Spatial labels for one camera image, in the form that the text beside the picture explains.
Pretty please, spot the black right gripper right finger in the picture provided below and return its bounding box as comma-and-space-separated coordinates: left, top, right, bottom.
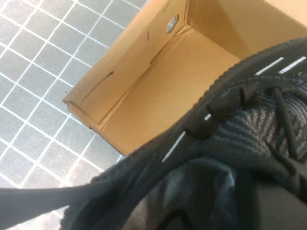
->
253, 160, 307, 230

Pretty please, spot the grey white-grid tablecloth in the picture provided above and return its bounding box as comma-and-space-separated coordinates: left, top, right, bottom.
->
0, 0, 149, 230

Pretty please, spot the black knit sneaker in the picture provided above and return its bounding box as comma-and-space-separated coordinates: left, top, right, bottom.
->
0, 35, 307, 230

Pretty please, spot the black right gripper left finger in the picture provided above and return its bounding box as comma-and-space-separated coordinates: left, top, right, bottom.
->
188, 155, 254, 230

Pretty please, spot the brown cardboard shoe box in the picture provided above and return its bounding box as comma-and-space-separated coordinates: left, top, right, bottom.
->
62, 0, 307, 156

